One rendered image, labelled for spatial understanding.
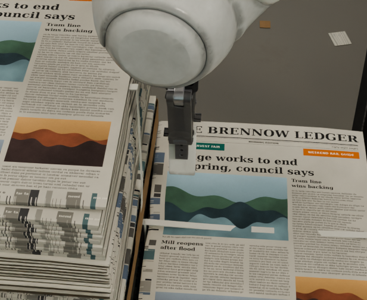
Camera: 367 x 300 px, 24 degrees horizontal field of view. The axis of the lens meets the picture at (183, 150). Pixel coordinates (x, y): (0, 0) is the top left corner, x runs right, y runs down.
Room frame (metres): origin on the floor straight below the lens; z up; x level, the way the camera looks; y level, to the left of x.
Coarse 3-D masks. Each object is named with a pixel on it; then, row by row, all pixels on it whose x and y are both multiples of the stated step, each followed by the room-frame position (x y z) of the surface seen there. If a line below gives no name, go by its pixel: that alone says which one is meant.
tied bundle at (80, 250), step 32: (128, 96) 0.69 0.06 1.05; (128, 128) 0.67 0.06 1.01; (128, 160) 0.63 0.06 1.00; (128, 192) 0.62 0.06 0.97; (0, 224) 0.51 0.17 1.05; (32, 224) 0.51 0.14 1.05; (64, 224) 0.50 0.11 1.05; (96, 224) 0.50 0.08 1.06; (128, 224) 0.62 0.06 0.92; (0, 256) 0.51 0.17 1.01; (32, 256) 0.51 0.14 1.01; (64, 256) 0.51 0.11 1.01; (96, 256) 0.50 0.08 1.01; (128, 256) 0.60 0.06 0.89; (0, 288) 0.51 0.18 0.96; (32, 288) 0.51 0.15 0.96; (64, 288) 0.50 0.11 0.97; (96, 288) 0.50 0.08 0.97; (128, 288) 0.58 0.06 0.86
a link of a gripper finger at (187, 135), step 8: (168, 96) 0.64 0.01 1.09; (184, 96) 0.64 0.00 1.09; (192, 96) 0.64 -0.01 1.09; (168, 104) 0.64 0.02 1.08; (184, 104) 0.64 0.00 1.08; (168, 112) 0.65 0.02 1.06; (176, 112) 0.65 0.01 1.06; (184, 112) 0.65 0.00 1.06; (168, 120) 0.65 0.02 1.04; (176, 120) 0.65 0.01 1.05; (184, 120) 0.65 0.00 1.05; (168, 128) 0.66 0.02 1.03; (176, 128) 0.65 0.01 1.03; (184, 128) 0.65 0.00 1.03; (168, 136) 0.67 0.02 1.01; (176, 136) 0.66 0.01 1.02; (184, 136) 0.66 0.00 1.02; (176, 144) 0.66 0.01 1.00
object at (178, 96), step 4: (168, 88) 0.65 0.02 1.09; (172, 88) 0.66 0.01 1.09; (176, 88) 0.64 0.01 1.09; (180, 88) 0.64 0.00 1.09; (184, 88) 0.65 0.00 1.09; (176, 92) 0.64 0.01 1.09; (180, 92) 0.64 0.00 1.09; (176, 96) 0.64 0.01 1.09; (180, 96) 0.64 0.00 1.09; (176, 100) 0.64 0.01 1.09; (180, 100) 0.64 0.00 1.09; (176, 104) 0.64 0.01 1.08; (180, 104) 0.64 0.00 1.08
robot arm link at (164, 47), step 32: (96, 0) 0.50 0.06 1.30; (128, 0) 0.47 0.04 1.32; (160, 0) 0.47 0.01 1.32; (192, 0) 0.47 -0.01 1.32; (224, 0) 0.48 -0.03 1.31; (256, 0) 0.50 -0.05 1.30; (128, 32) 0.46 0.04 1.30; (160, 32) 0.46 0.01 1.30; (192, 32) 0.46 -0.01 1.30; (224, 32) 0.47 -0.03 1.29; (128, 64) 0.46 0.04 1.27; (160, 64) 0.46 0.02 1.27; (192, 64) 0.45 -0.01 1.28
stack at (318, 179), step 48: (240, 144) 0.84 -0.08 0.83; (288, 144) 0.84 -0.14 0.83; (336, 144) 0.84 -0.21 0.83; (192, 192) 0.75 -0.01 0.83; (240, 192) 0.75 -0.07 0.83; (288, 192) 0.75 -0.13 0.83; (336, 192) 0.75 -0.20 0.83; (144, 240) 0.70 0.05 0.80; (192, 240) 0.67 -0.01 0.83; (240, 240) 0.67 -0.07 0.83; (288, 240) 0.67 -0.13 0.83; (336, 240) 0.67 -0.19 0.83; (144, 288) 0.60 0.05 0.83; (192, 288) 0.60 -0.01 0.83; (240, 288) 0.60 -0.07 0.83; (288, 288) 0.60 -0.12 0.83; (336, 288) 0.60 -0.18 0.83
